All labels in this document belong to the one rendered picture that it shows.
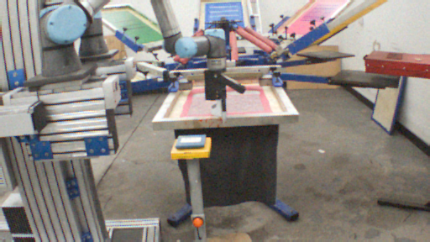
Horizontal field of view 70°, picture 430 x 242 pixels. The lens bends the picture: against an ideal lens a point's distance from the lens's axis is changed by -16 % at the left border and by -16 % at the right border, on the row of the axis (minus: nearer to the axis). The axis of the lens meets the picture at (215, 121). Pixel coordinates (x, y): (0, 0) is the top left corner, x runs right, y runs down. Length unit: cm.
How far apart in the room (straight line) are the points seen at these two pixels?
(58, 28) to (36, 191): 83
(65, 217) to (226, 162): 78
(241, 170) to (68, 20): 99
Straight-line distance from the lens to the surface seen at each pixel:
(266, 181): 166
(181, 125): 144
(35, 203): 169
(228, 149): 157
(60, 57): 122
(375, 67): 223
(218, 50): 135
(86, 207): 168
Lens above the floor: 142
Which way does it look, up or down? 18 degrees down
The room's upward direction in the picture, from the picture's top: 4 degrees counter-clockwise
